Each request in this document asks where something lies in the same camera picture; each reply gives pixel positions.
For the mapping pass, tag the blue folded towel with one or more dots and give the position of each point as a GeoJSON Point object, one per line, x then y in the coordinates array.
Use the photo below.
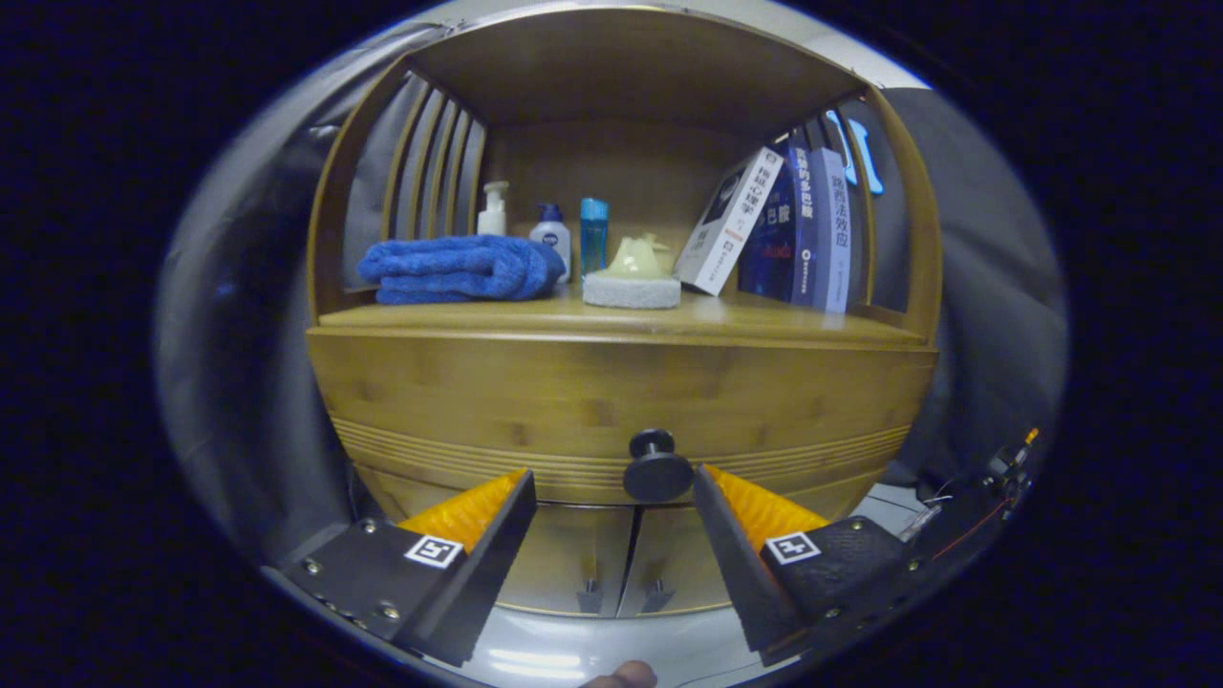
{"type": "Point", "coordinates": [459, 268]}

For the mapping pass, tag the black electronic equipment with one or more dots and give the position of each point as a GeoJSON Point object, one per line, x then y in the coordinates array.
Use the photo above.
{"type": "Point", "coordinates": [994, 497]}

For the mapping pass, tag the white pump bottle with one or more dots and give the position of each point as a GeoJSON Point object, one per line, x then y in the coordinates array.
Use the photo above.
{"type": "Point", "coordinates": [492, 215]}

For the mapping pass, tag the white book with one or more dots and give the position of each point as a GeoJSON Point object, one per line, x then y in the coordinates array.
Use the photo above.
{"type": "Point", "coordinates": [731, 225]}

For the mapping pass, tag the black drawer knob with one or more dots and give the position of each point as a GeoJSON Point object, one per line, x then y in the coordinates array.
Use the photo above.
{"type": "Point", "coordinates": [657, 473]}

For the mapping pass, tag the blue transparent bottle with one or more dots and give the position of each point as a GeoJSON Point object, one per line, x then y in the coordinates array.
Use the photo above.
{"type": "Point", "coordinates": [593, 234]}

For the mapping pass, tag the dark blue book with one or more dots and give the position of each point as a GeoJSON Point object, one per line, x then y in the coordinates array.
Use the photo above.
{"type": "Point", "coordinates": [774, 229]}

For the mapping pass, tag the light blue book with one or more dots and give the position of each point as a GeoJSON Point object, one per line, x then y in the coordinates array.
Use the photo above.
{"type": "Point", "coordinates": [833, 229]}

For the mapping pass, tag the wooden drawer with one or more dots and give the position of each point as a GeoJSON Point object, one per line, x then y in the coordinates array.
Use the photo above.
{"type": "Point", "coordinates": [478, 401]}

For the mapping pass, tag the wooden countertop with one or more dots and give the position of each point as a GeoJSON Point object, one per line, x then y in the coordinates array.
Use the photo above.
{"type": "Point", "coordinates": [745, 311]}

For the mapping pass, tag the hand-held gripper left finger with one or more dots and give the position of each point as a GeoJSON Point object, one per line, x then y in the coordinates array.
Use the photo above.
{"type": "Point", "coordinates": [482, 583]}

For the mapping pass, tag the wooden cabinet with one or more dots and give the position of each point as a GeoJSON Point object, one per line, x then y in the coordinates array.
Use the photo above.
{"type": "Point", "coordinates": [621, 162]}

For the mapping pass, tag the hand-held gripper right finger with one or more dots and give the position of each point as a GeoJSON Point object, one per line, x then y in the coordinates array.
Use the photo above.
{"type": "Point", "coordinates": [740, 573]}

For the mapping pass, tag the white bottle blue cap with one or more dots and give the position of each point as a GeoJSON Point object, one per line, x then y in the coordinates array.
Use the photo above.
{"type": "Point", "coordinates": [554, 234]}

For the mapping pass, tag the beige lidded teacup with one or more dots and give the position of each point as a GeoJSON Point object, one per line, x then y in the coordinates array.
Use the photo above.
{"type": "Point", "coordinates": [664, 256]}

